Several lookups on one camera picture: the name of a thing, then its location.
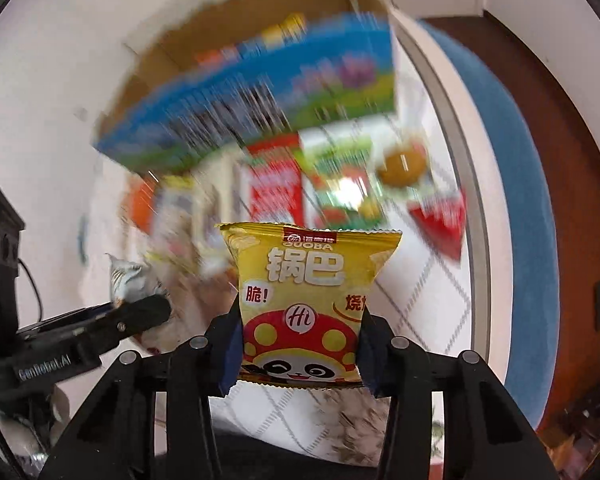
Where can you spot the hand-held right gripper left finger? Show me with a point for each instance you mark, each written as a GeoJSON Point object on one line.
{"type": "Point", "coordinates": [230, 355]}

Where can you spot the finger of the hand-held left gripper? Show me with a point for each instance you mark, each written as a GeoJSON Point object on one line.
{"type": "Point", "coordinates": [140, 312]}

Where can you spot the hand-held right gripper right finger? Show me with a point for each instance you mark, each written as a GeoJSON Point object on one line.
{"type": "Point", "coordinates": [372, 360]}

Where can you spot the silver snack packet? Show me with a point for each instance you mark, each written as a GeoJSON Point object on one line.
{"type": "Point", "coordinates": [130, 280]}

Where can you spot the yellow panda snack packet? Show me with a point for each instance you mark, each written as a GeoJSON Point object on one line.
{"type": "Point", "coordinates": [300, 305]}

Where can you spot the cardboard box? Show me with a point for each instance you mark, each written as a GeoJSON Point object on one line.
{"type": "Point", "coordinates": [260, 95]}

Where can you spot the small red snack packet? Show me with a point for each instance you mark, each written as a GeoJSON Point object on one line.
{"type": "Point", "coordinates": [442, 220]}

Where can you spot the red flat snack packet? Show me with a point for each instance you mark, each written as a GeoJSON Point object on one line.
{"type": "Point", "coordinates": [275, 185]}

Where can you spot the green fruit candy packet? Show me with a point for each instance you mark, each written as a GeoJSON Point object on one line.
{"type": "Point", "coordinates": [340, 180]}

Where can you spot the orange jelly cup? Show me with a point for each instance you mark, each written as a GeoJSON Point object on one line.
{"type": "Point", "coordinates": [402, 165]}

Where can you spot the blue bed sheet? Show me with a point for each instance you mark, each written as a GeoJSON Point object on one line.
{"type": "Point", "coordinates": [510, 210]}

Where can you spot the white wall socket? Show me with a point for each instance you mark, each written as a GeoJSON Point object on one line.
{"type": "Point", "coordinates": [82, 114]}

